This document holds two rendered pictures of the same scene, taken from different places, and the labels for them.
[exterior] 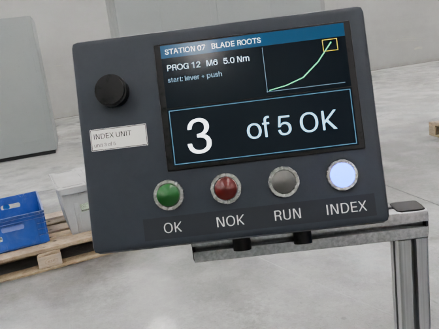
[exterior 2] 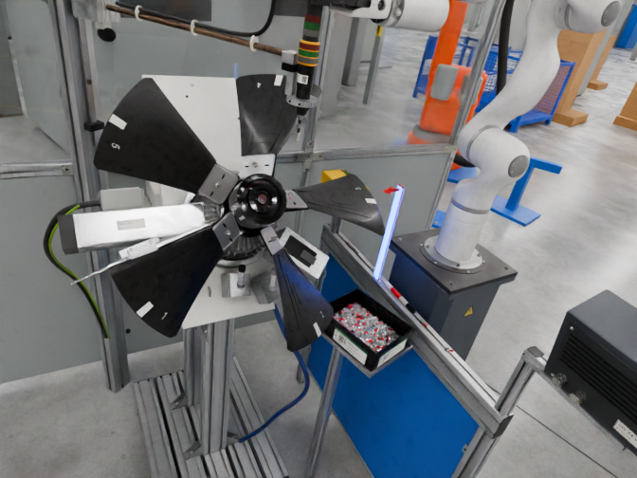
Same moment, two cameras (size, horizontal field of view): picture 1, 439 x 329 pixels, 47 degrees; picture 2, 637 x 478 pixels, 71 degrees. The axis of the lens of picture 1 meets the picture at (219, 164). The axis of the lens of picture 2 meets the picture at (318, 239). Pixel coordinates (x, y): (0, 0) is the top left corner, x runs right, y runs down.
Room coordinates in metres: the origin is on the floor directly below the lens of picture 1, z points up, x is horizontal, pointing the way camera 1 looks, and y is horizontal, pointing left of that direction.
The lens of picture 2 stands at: (1.32, 0.13, 1.69)
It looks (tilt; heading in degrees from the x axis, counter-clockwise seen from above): 32 degrees down; 235
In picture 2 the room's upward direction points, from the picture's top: 10 degrees clockwise
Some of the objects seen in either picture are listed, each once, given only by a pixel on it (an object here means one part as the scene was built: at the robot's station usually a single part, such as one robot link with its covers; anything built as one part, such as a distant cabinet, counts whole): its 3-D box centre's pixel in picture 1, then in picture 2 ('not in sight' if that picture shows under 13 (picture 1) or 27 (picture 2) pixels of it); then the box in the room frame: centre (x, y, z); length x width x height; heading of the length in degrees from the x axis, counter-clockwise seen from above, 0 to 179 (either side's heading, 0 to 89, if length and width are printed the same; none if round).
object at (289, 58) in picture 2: not in sight; (300, 79); (0.83, -0.74, 1.47); 0.09 x 0.07 x 0.10; 122
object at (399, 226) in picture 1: (307, 231); (573, 393); (0.49, -0.08, 1.04); 0.24 x 0.03 x 0.03; 88
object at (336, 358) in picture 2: not in sight; (323, 413); (0.65, -0.61, 0.40); 0.03 x 0.03 x 0.80; 13
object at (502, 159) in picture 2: not in sight; (490, 173); (0.24, -0.62, 1.25); 0.19 x 0.12 x 0.24; 79
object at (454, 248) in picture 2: not in sight; (461, 229); (0.23, -0.65, 1.04); 0.19 x 0.19 x 0.18
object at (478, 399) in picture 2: not in sight; (393, 306); (0.47, -0.61, 0.82); 0.90 x 0.04 x 0.08; 88
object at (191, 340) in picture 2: not in sight; (197, 309); (0.95, -1.07, 0.58); 0.09 x 0.05 x 1.15; 178
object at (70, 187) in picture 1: (86, 197); not in sight; (3.50, 0.97, 0.31); 0.60 x 0.42 x 0.33; 22
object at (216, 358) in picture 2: not in sight; (215, 380); (0.96, -0.84, 0.46); 0.09 x 0.05 x 0.91; 178
